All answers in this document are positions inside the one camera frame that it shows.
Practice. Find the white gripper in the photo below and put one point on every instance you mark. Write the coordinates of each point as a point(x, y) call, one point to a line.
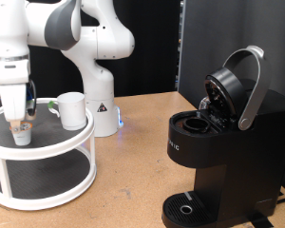
point(12, 101)

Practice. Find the orange-rimmed white coffee pod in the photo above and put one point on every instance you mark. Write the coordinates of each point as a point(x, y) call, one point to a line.
point(22, 136)

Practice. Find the white mug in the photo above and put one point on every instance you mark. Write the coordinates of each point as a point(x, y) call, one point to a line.
point(72, 110)

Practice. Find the black Keurig coffee machine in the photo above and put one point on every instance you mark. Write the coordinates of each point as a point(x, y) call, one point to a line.
point(243, 158)

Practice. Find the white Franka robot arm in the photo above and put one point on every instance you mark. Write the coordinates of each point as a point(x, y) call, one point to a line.
point(98, 79)

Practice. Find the white two-tier turntable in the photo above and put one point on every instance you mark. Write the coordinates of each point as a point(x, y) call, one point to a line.
point(47, 139)

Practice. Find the black curtain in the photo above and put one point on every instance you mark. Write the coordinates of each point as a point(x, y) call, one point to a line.
point(148, 47)

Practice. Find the dark grey partition panel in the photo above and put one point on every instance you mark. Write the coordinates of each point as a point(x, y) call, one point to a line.
point(212, 31)

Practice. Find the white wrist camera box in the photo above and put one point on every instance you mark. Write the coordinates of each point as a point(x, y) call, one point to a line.
point(11, 71)

